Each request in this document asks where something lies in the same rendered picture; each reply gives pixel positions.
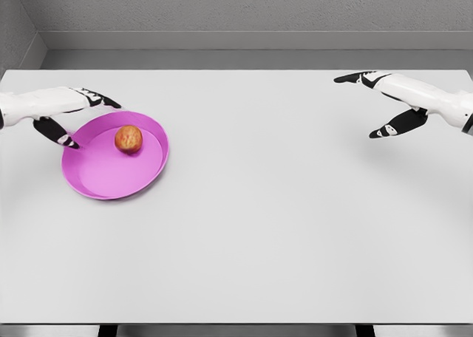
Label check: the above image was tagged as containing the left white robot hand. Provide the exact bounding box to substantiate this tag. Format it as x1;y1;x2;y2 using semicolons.
24;86;123;150

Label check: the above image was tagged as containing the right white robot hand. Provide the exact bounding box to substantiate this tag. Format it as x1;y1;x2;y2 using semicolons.
333;69;444;140

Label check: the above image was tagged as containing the pink round plate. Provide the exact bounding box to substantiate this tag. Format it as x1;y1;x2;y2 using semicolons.
61;111;171;201

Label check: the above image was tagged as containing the red yellow apple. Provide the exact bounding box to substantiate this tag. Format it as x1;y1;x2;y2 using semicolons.
115;124;143;155

